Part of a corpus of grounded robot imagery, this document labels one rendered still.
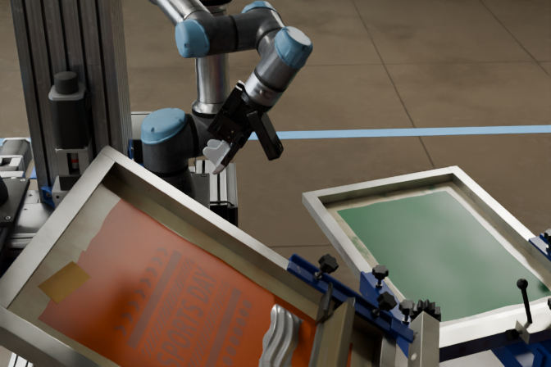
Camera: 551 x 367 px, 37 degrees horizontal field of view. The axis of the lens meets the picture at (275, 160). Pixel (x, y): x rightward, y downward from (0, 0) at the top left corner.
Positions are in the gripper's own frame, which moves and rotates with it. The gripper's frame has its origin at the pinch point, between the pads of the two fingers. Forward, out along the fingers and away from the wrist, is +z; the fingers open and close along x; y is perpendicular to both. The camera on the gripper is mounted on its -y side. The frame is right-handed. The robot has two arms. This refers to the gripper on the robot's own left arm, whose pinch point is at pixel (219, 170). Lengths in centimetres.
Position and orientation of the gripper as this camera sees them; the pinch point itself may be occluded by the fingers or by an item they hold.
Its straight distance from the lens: 177.1
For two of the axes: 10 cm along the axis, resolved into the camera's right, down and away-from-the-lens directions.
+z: -5.2, 7.1, 4.8
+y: -8.3, -5.4, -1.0
